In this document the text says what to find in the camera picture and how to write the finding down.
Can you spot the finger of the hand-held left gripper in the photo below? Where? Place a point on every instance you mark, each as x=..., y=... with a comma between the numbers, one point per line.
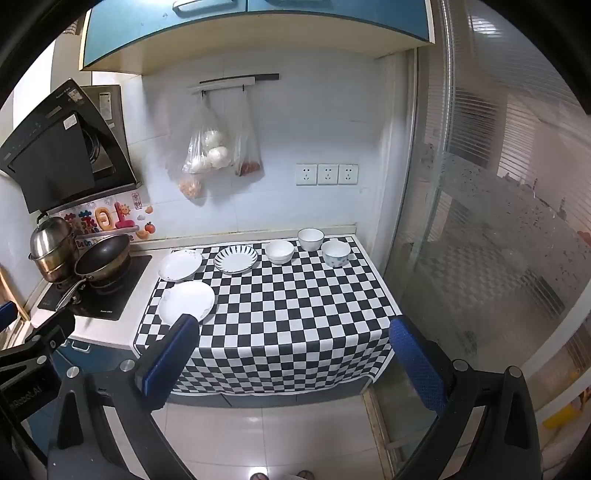
x=53, y=330
x=5, y=314

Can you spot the plain white plate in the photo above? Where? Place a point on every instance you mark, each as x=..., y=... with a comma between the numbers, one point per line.
x=187, y=300

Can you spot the yellow plastic object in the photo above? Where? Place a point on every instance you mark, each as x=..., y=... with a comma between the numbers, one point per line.
x=559, y=416

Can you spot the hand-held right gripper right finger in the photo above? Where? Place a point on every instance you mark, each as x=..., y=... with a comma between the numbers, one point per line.
x=415, y=364

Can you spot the blue base cabinet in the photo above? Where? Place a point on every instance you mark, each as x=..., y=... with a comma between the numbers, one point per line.
x=104, y=353

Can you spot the colourful wall stickers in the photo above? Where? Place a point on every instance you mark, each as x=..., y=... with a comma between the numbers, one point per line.
x=104, y=217

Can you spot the wall hook rail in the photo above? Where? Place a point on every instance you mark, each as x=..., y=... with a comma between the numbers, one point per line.
x=226, y=82

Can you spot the wooden cutting board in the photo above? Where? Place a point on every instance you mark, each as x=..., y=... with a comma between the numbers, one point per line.
x=11, y=290

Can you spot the person's foot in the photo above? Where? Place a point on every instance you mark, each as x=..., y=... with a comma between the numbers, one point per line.
x=306, y=475
x=259, y=476

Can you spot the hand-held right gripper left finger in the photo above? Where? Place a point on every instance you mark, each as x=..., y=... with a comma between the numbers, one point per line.
x=170, y=353

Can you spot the plastic bag with red contents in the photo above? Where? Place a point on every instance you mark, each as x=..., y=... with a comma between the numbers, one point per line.
x=248, y=161

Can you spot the black range hood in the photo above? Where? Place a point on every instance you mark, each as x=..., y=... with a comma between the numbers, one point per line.
x=51, y=157

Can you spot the black frying pan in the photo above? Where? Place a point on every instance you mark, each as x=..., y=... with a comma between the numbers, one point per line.
x=104, y=254

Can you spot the black and white checkered tablecloth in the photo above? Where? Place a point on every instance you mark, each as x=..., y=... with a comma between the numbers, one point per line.
x=286, y=318

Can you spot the white bowl with blue pattern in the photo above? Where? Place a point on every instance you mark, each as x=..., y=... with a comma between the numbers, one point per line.
x=235, y=258

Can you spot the black cooktop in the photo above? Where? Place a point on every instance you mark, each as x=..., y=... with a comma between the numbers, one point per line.
x=121, y=295

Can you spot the stainless steel steamer pot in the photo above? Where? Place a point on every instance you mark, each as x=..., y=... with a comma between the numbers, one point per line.
x=48, y=244

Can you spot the plain white bowl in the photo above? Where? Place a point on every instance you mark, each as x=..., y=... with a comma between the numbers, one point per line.
x=279, y=251

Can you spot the white plate with small print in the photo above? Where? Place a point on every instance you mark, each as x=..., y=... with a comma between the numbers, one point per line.
x=180, y=264

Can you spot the person's left foot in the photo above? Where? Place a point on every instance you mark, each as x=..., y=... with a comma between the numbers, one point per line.
x=259, y=476

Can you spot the glass sliding door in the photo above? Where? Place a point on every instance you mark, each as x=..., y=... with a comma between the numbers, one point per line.
x=485, y=184

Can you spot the white bowl with floral print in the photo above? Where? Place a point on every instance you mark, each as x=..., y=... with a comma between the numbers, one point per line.
x=335, y=253

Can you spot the white wall socket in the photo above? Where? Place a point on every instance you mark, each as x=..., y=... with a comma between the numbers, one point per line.
x=306, y=174
x=348, y=174
x=328, y=174

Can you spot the plastic bag with orange contents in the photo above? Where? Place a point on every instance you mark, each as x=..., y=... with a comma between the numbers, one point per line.
x=190, y=187

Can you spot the white bowl with black rim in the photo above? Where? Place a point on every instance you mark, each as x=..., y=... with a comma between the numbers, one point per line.
x=310, y=239

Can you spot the plastic bag with white buns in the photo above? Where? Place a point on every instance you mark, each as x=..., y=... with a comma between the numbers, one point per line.
x=210, y=147

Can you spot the person's right foot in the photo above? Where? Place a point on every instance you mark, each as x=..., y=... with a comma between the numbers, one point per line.
x=306, y=475

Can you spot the blue wall cabinet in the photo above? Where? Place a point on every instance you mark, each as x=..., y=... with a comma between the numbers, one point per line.
x=231, y=32

